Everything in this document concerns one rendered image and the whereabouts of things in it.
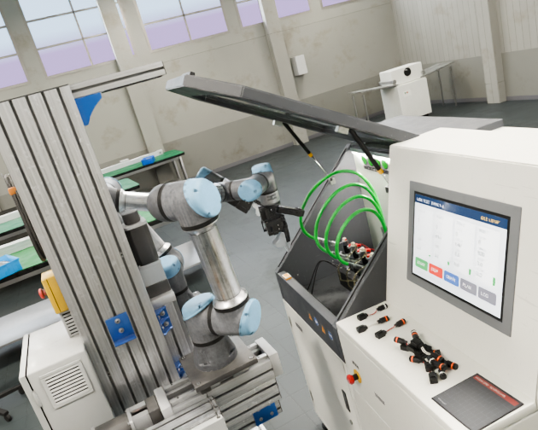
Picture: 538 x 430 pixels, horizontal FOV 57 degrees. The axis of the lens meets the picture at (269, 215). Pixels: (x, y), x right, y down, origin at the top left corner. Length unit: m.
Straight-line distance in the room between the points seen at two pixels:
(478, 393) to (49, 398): 1.29
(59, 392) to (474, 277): 1.32
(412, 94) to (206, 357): 9.10
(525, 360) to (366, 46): 11.07
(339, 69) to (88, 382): 10.53
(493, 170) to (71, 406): 1.47
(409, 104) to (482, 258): 8.95
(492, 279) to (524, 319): 0.13
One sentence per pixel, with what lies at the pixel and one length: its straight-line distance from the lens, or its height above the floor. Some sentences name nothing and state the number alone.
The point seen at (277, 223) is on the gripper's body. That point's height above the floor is 1.36.
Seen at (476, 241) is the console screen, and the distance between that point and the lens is 1.49.
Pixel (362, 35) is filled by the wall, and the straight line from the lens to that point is 12.17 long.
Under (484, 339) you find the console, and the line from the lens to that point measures 1.56.
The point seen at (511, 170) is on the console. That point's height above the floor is 1.53.
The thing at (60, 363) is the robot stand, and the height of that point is 1.22.
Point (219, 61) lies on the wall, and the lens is 10.56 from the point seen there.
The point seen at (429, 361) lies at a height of 1.00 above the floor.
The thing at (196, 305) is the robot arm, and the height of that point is 1.27.
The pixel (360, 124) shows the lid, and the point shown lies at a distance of 1.73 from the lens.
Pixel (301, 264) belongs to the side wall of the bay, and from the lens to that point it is 2.50.
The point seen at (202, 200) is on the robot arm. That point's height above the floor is 1.63.
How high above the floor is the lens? 1.95
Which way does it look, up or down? 17 degrees down
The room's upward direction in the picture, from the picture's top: 16 degrees counter-clockwise
